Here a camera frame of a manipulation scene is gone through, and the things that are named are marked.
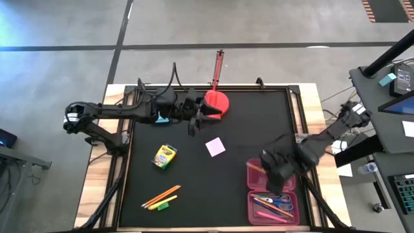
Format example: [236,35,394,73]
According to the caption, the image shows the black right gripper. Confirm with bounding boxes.
[261,147,303,195]

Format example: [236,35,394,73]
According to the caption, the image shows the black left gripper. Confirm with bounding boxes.
[176,89,224,137]

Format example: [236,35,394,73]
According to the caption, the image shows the pink translucent pencil case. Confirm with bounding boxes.
[246,157,301,227]

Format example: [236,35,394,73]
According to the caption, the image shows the red desk lamp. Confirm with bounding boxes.
[202,89,230,120]

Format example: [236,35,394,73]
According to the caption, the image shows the blue handled scissors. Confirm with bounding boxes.
[255,193,294,212]

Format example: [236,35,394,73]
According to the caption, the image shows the yellow green crayon box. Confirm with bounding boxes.
[151,144,179,170]

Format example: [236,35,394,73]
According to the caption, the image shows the yellow highlighter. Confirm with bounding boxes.
[147,195,179,211]

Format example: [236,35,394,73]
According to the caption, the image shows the teal calculator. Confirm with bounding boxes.
[154,111,171,126]

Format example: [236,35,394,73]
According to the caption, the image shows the red bar clamp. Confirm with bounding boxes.
[212,49,225,92]

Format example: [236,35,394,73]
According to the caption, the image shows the black table mat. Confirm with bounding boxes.
[118,89,309,228]

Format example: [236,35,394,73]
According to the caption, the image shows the white paper sheets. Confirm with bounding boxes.
[330,139,354,178]

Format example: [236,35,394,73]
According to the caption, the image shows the black beam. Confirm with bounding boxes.
[334,134,385,168]

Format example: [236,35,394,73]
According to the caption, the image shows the clear water bottle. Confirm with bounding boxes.
[356,161,379,176]

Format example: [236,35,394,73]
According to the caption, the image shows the caster wheel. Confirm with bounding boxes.
[371,201,386,214]

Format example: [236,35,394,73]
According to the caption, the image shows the grey side desk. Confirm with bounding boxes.
[371,151,414,233]
[348,54,414,155]

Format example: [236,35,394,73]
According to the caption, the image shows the keyboard with coloured keys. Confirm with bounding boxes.
[387,173,414,216]

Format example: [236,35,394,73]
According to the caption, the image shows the white paper sheet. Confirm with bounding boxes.
[401,120,414,139]

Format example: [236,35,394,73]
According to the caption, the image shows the blue lit screen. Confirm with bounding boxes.
[377,93,414,116]

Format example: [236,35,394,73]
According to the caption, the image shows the small teal box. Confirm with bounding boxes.
[378,72,398,87]

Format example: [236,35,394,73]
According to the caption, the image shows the black power adapter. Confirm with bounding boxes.
[389,62,414,98]

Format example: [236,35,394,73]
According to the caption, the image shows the black pole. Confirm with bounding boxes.
[362,28,414,79]

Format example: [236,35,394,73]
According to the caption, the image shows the blue lit device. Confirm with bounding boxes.
[0,128,19,150]

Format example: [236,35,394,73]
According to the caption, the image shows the dark mat striped edges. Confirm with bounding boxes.
[361,0,414,24]

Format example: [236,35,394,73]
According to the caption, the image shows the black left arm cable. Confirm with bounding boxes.
[161,62,186,98]

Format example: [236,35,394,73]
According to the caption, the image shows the black diagonal frame strut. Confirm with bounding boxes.
[299,171,349,231]
[77,158,129,231]

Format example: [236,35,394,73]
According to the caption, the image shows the black aluminium table frame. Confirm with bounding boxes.
[109,84,320,231]

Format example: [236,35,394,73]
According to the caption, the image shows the yellow cable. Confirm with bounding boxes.
[325,90,362,134]

